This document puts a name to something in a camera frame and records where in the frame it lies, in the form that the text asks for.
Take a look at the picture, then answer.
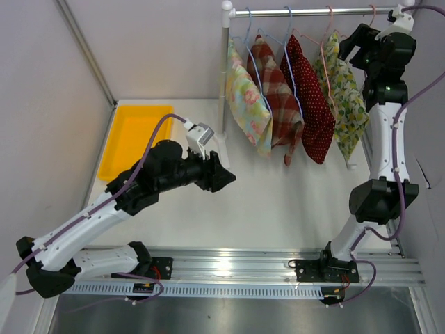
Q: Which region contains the yellow plastic tray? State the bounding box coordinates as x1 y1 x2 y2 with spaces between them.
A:
97 104 174 182

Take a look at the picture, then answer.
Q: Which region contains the blue wire hanger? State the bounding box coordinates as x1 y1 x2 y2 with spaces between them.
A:
229 6 272 113
257 6 304 116

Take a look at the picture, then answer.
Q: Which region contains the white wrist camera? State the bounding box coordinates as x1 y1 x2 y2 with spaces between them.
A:
375 5 414 40
184 118 214 160

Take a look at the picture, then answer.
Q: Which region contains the blue wire hanger right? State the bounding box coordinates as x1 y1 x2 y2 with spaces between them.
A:
257 6 304 116

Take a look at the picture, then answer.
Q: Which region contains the white slotted cable duct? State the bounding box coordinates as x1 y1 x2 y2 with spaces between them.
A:
66 281 341 300

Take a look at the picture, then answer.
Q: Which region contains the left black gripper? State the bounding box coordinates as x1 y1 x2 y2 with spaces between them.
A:
157 142 235 193

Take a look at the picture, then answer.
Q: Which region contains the red polka dot skirt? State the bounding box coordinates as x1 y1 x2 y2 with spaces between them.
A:
280 35 335 164

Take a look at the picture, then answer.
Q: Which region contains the lemon print cloth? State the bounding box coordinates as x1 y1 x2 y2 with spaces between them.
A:
312 32 369 161

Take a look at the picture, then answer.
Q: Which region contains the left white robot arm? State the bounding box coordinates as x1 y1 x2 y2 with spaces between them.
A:
16 140 236 299

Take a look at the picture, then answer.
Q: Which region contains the blue wire hanger left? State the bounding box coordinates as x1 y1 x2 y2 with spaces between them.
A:
229 6 272 113

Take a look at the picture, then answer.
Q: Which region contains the metal clothes rack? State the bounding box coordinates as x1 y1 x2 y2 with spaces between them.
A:
213 0 418 170

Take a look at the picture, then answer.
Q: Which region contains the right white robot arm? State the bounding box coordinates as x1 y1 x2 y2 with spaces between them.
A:
288 24 419 283

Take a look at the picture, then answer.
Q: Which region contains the pink wire hanger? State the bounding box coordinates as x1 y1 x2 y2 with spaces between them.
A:
333 3 377 39
291 4 340 116

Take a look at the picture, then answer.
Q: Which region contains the red plaid skirt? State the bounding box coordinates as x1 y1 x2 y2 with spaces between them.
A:
250 34 304 166

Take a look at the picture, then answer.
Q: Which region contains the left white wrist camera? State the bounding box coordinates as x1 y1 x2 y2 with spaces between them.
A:
184 118 214 160

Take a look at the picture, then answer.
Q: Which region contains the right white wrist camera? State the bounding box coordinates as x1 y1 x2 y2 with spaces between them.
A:
375 5 414 40

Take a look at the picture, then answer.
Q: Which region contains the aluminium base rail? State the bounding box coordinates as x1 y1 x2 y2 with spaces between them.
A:
47 245 425 289

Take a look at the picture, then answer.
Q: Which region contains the pastel floral skirt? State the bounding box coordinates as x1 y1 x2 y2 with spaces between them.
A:
225 38 273 157

